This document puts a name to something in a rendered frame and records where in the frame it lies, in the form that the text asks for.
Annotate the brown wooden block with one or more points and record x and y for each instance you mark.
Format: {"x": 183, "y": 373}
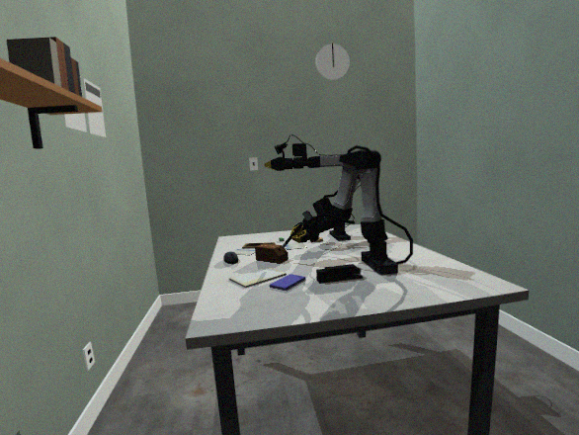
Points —
{"x": 271, "y": 253}

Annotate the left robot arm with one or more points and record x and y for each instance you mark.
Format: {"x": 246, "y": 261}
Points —
{"x": 372, "y": 226}

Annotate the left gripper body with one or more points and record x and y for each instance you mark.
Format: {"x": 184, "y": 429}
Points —
{"x": 312, "y": 233}

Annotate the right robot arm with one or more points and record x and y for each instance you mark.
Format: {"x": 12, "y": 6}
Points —
{"x": 299, "y": 149}

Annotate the blue flat rectangular block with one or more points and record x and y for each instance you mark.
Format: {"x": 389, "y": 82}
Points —
{"x": 287, "y": 282}

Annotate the black computer mouse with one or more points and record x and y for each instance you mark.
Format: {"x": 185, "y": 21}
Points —
{"x": 230, "y": 257}

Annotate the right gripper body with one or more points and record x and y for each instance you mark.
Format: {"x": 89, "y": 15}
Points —
{"x": 281, "y": 163}

